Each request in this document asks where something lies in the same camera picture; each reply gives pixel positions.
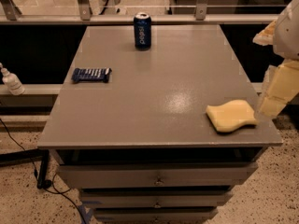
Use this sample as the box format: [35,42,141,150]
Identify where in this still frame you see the metal rail bracket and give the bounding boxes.
[78,0,92,21]
[195,0,208,21]
[0,0,21,21]

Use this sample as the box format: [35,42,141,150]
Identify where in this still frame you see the right metal rail bracket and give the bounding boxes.
[195,0,208,21]

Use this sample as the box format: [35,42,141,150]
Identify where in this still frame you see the horizontal metal rail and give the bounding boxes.
[0,14,278,25]

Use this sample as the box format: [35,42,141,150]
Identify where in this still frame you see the yellow sponge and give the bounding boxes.
[206,100,258,133]

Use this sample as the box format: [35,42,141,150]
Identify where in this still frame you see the black metal leg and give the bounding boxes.
[37,150,52,189]

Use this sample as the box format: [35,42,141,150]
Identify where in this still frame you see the left metal rail bracket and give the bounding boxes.
[0,0,21,21]

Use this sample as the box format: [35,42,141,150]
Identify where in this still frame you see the black floor cable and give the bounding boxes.
[0,118,89,224]

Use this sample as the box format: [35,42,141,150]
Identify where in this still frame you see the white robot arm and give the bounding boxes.
[253,0,299,119]

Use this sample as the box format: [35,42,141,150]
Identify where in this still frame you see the middle grey drawer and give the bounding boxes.
[80,189,232,208]

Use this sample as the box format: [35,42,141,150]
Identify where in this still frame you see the blue striped snack bar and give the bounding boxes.
[71,68,112,83]

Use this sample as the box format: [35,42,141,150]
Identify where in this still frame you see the middle metal rail bracket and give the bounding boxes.
[78,0,92,21]

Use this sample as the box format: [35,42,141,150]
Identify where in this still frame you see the blue pepsi can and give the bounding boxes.
[134,12,151,50]

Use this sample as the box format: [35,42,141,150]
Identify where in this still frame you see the top grey drawer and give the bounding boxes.
[58,162,258,189]

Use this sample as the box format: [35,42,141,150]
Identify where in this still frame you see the bottom grey drawer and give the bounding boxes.
[93,207,218,222]

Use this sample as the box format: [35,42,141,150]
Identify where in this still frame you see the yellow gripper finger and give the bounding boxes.
[253,21,276,46]
[257,60,299,119]

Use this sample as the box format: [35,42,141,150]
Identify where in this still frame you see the white plastic bottle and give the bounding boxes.
[0,63,25,95]

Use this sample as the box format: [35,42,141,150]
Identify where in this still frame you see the grey drawer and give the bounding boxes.
[80,189,232,208]
[58,162,258,189]
[93,207,218,222]

